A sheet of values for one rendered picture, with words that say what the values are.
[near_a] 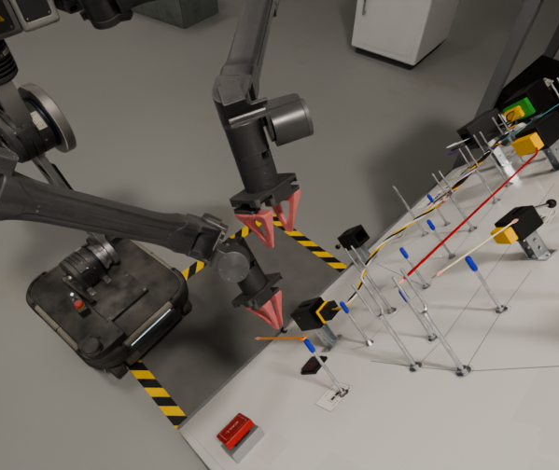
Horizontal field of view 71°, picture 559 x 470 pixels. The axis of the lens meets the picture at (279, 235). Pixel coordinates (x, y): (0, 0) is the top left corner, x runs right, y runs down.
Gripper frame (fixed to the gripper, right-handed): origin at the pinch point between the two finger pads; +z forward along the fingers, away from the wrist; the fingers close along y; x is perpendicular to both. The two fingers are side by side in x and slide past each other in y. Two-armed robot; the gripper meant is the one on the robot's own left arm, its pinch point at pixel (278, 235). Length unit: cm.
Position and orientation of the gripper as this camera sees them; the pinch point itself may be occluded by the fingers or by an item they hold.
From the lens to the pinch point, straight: 66.4
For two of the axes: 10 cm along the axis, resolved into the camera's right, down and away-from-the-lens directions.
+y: 6.1, -5.0, 6.2
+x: -7.4, -0.8, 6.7
